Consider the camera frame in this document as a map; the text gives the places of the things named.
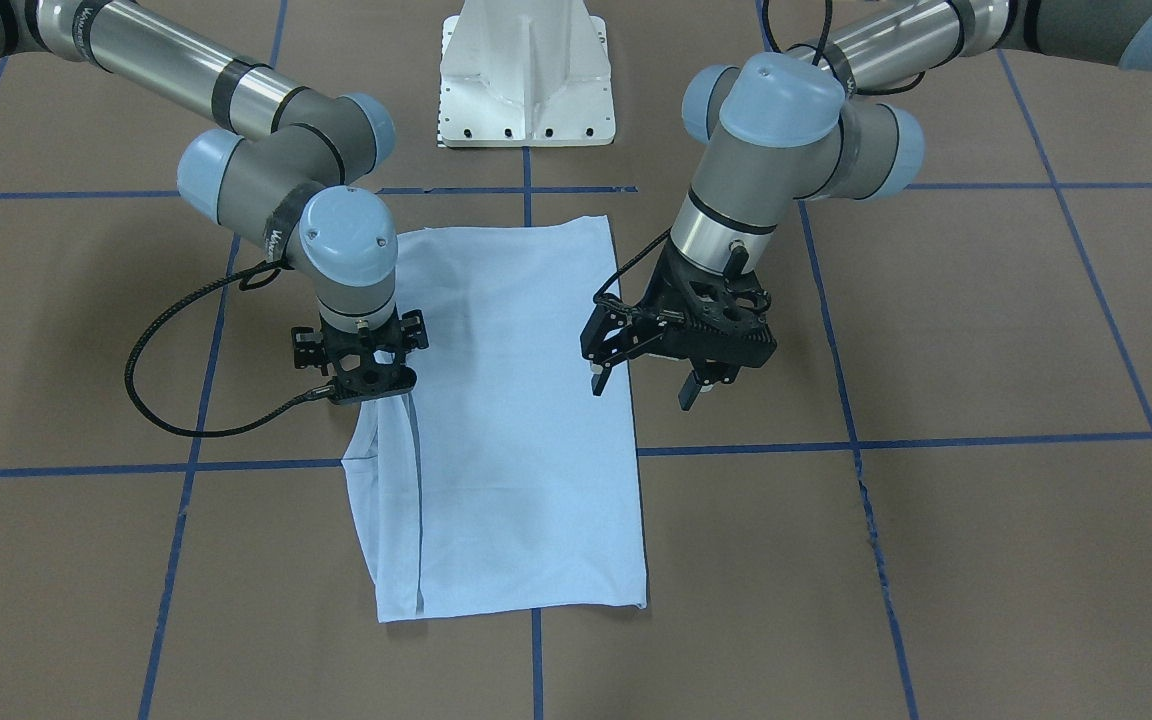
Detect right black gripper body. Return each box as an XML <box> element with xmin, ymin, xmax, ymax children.
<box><xmin>291</xmin><ymin>309</ymin><xmax>429</xmax><ymax>373</ymax></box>

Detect light blue t-shirt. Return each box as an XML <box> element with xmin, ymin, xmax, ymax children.
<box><xmin>342</xmin><ymin>217</ymin><xmax>647</xmax><ymax>623</ymax></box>

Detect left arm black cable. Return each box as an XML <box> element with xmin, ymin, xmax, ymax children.
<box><xmin>592</xmin><ymin>0</ymin><xmax>927</xmax><ymax>306</ymax></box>

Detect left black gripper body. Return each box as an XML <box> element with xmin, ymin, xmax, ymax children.
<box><xmin>579</xmin><ymin>240</ymin><xmax>776</xmax><ymax>367</ymax></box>

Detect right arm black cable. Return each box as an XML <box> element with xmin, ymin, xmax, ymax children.
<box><xmin>124</xmin><ymin>258</ymin><xmax>339</xmax><ymax>439</ymax></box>

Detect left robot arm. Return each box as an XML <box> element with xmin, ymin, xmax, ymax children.
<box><xmin>579</xmin><ymin>1</ymin><xmax>1152</xmax><ymax>409</ymax></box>

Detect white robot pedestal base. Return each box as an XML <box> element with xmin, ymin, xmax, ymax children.
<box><xmin>435</xmin><ymin>1</ymin><xmax>617</xmax><ymax>149</ymax></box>

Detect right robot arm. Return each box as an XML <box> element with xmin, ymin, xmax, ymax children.
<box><xmin>0</xmin><ymin>1</ymin><xmax>429</xmax><ymax>366</ymax></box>

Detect blue tape grid lines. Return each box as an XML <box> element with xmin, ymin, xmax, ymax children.
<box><xmin>0</xmin><ymin>51</ymin><xmax>1152</xmax><ymax>719</ymax></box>

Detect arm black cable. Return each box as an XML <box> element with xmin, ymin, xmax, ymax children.
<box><xmin>592</xmin><ymin>0</ymin><xmax>927</xmax><ymax>306</ymax></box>
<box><xmin>124</xmin><ymin>258</ymin><xmax>339</xmax><ymax>439</ymax></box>

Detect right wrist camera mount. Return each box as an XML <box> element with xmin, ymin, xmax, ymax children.
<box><xmin>326</xmin><ymin>351</ymin><xmax>417</xmax><ymax>406</ymax></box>

